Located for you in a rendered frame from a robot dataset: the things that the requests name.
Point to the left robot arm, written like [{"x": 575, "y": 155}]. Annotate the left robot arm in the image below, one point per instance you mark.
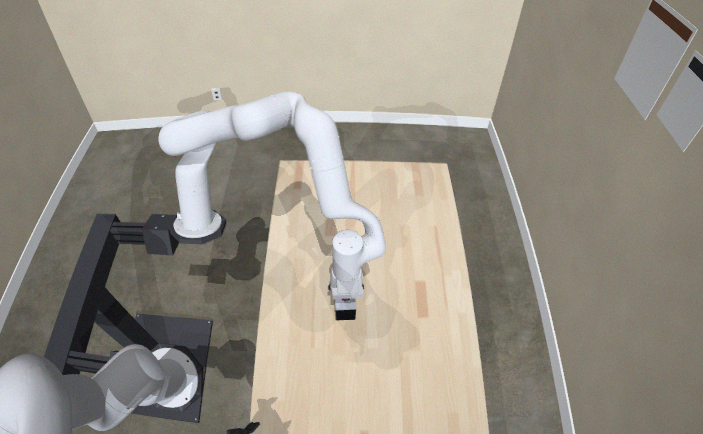
[{"x": 316, "y": 130}]

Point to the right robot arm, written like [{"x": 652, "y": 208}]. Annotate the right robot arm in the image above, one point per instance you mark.
[{"x": 35, "y": 398}]

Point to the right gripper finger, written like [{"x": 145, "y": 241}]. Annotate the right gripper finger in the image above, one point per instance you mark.
[{"x": 250, "y": 428}]

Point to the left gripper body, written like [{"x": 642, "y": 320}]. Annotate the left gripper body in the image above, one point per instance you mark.
[{"x": 333, "y": 280}]

